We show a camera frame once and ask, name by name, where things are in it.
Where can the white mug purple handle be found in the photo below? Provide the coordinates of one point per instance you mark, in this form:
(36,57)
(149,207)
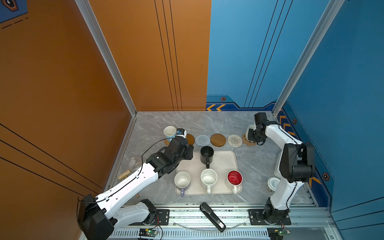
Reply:
(182,182)

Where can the clear plastic jar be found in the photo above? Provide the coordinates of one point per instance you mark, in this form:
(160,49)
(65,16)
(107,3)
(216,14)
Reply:
(134,164)

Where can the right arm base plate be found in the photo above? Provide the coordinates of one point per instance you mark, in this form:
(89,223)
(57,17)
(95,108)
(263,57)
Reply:
(257,218)

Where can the beige serving tray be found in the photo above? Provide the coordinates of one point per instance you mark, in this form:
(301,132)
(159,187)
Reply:
(223,162)

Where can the black stapler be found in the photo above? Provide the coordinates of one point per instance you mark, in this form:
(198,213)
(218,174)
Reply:
(212,217)

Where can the white multicolour woven coaster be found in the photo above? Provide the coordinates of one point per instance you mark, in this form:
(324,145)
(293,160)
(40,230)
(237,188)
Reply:
(235,141)

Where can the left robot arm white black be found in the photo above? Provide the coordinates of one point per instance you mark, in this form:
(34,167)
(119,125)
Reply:
(99,216)

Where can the round wooden coaster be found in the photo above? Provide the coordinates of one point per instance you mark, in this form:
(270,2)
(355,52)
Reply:
(218,140)

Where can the light blue mug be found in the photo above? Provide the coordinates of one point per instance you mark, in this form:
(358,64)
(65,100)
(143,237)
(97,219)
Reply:
(170,133)

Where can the glossy dark brown coaster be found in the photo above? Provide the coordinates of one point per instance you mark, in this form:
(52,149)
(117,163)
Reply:
(191,139)

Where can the left green circuit board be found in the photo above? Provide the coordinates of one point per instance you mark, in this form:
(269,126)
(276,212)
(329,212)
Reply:
(148,234)

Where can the cork paw print coaster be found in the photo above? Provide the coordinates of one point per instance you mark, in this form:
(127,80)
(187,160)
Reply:
(248,143)

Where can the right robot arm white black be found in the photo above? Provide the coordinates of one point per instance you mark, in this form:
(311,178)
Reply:
(295,166)

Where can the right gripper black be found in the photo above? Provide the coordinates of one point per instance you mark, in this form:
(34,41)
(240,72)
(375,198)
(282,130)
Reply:
(251,138)

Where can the wooden mallet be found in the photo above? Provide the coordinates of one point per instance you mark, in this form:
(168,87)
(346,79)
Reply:
(126,174)

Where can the black mug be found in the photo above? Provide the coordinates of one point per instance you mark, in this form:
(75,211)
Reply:
(207,154)

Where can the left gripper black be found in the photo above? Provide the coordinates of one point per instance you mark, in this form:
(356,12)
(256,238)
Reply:
(189,150)

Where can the right circuit board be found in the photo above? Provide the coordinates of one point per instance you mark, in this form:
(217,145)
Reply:
(276,234)

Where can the red inside white mug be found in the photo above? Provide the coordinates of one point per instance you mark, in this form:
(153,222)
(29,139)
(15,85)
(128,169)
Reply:
(234,180)

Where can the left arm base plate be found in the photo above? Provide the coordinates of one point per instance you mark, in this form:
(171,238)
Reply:
(161,217)

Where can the blue grey woven coaster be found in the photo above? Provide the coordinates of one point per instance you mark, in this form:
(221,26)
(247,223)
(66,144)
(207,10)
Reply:
(202,140)

